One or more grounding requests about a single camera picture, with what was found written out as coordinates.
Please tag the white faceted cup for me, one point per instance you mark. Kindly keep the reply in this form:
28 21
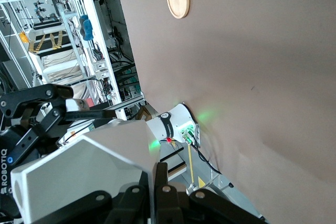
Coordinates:
78 161

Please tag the yellow black striped steps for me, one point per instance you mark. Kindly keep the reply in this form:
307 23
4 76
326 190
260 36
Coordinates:
56 41

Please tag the brown table cover sheet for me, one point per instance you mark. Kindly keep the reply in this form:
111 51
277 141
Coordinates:
249 77

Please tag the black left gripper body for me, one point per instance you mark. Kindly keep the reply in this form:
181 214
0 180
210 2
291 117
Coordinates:
4 171

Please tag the yellow round object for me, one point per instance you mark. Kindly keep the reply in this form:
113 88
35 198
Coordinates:
23 37

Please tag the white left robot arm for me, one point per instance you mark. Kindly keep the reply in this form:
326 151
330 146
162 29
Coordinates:
178 119

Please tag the cardboard box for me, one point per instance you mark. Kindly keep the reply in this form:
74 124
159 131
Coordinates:
144 114

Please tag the blue soft object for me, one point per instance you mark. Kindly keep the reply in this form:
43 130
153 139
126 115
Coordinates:
86 28

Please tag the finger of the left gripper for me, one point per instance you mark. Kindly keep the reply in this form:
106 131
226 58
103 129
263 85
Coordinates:
39 95

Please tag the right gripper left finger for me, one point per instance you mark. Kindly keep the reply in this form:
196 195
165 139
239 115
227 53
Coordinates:
131 205

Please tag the small red box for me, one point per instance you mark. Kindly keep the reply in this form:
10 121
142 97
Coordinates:
89 102

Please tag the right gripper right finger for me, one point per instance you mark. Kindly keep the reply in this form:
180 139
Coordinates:
178 208

